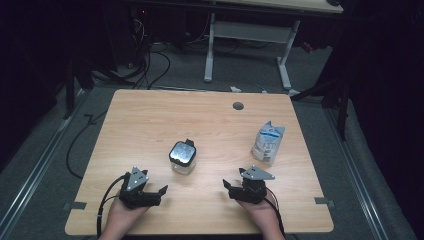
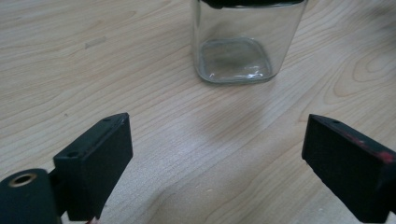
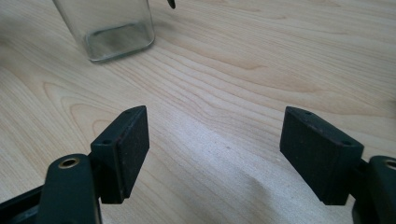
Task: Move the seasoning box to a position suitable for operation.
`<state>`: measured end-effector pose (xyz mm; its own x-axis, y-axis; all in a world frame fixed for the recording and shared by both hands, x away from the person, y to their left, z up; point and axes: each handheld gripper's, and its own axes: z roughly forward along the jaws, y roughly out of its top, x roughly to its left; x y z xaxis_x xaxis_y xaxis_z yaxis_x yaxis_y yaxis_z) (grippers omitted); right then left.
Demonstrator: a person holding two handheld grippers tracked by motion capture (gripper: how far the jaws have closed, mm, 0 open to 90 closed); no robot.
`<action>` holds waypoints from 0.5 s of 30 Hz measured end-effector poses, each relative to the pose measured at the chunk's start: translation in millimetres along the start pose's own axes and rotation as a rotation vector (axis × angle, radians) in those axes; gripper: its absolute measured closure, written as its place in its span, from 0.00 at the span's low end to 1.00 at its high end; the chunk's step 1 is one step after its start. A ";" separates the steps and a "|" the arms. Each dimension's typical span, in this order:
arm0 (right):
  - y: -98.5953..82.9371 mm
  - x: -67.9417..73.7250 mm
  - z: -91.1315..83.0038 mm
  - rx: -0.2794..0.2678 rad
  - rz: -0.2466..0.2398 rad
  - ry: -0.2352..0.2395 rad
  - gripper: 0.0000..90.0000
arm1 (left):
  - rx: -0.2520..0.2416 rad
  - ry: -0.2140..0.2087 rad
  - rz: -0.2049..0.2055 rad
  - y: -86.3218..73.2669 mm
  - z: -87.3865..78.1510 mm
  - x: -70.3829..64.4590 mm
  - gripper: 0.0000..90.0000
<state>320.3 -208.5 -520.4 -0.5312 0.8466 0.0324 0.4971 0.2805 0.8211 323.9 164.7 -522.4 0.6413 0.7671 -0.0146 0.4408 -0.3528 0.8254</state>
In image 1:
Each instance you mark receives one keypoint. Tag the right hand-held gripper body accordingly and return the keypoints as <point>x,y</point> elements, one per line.
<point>253,191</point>

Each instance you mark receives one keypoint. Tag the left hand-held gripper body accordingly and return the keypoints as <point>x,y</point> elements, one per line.
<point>133,196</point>

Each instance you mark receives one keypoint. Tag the white and blue bag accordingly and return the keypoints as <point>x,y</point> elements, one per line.
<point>268,143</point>

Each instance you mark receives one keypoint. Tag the clear jar with black lid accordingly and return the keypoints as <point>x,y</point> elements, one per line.
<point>182,153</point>

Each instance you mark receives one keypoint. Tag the person's left hand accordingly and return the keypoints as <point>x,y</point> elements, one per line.
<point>121,216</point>

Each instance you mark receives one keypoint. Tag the person's right hand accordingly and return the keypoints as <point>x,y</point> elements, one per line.
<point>265,215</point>

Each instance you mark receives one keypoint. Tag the grey tape piece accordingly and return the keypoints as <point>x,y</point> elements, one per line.
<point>324,201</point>
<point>75,206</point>

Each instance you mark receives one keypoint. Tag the white paper scrap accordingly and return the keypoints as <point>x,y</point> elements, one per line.
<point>235,89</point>

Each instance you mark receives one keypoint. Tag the black metal stand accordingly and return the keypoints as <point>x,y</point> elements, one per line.
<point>69,96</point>

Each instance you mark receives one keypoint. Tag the black tripod stand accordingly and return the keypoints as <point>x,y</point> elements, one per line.
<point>342,113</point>

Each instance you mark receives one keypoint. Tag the desk with white legs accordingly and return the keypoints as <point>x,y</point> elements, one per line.
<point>253,31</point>

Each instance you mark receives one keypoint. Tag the metal floor rail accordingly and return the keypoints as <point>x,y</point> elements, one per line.
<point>354,171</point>
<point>40,163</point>

